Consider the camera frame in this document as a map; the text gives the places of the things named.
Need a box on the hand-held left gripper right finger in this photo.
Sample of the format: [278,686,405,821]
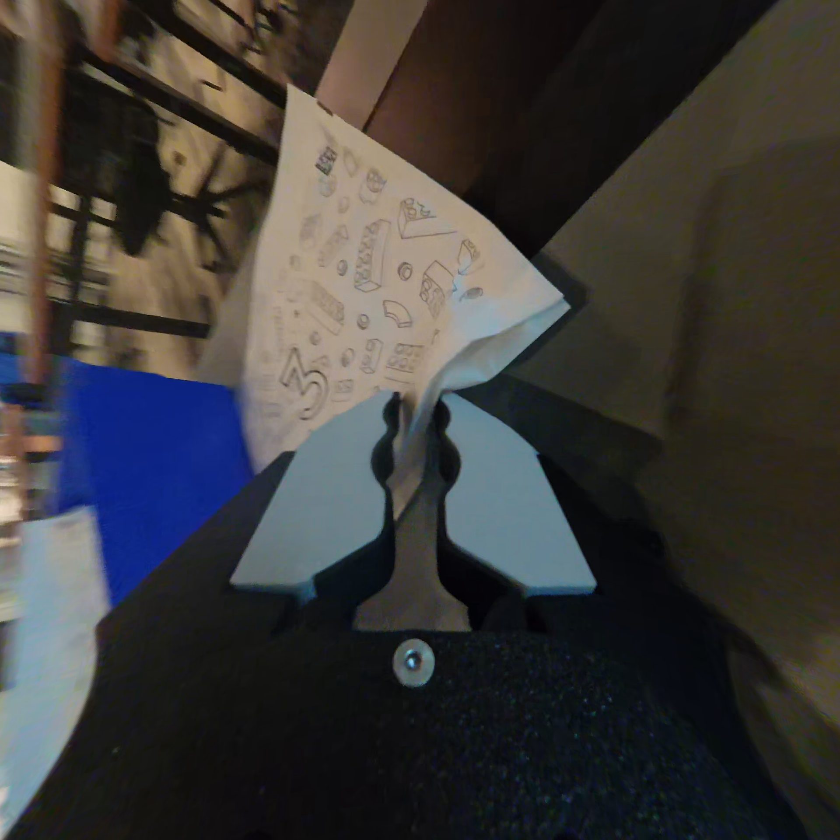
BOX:
[436,392,598,597]

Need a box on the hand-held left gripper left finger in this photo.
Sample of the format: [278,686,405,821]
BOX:
[230,392,403,601]

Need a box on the blue plastic bin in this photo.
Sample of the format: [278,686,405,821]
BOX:
[56,357,256,605]

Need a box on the grey desk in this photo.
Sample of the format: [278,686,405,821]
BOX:
[508,0,840,840]

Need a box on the black office chair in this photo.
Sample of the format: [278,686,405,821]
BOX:
[118,98,263,258]

